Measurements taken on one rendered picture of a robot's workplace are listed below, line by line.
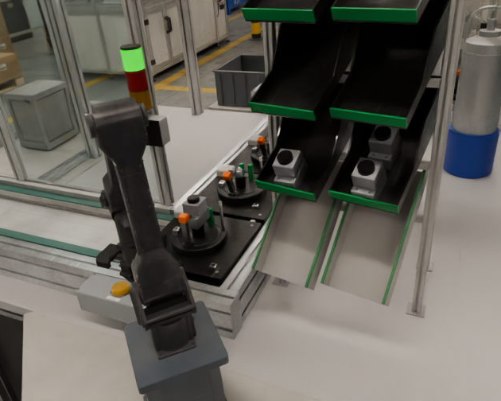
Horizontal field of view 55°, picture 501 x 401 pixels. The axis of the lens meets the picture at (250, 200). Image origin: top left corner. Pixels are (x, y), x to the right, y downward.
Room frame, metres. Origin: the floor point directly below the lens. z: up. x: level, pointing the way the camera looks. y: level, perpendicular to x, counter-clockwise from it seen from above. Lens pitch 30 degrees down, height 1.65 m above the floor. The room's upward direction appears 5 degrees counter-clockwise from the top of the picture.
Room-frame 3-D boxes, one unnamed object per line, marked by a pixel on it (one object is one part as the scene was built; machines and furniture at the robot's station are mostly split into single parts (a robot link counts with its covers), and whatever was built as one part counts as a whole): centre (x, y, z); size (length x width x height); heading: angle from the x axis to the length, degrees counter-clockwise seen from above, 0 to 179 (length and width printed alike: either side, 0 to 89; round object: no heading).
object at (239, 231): (1.00, 0.14, 0.96); 0.24 x 0.24 x 0.02; 64
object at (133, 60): (1.19, 0.25, 1.38); 0.05 x 0.05 x 0.05
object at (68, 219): (1.15, 0.39, 0.91); 0.84 x 0.28 x 0.10; 64
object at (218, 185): (1.23, 0.02, 1.01); 0.24 x 0.24 x 0.13; 64
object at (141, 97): (1.19, 0.25, 1.28); 0.05 x 0.05 x 0.05
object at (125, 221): (0.81, 0.24, 1.16); 0.09 x 0.06 x 0.07; 22
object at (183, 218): (0.96, 0.15, 1.04); 0.04 x 0.02 x 0.08; 154
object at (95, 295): (0.84, 0.31, 0.93); 0.21 x 0.07 x 0.06; 64
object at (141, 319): (0.58, 0.15, 1.15); 0.09 x 0.07 x 0.06; 112
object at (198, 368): (0.58, 0.15, 0.96); 0.15 x 0.15 x 0.20; 19
